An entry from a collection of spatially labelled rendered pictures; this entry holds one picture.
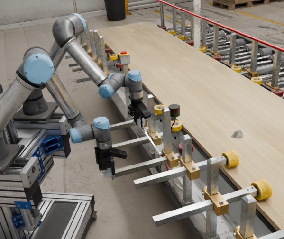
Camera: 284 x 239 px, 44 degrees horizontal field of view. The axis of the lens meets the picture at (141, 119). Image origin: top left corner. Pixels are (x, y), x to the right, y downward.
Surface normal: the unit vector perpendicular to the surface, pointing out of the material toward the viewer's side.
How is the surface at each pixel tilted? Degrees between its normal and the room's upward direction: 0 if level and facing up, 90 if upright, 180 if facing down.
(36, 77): 85
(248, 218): 90
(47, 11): 90
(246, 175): 0
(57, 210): 0
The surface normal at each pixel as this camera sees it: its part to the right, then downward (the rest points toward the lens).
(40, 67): 0.39, 0.33
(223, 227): -0.07, -0.88
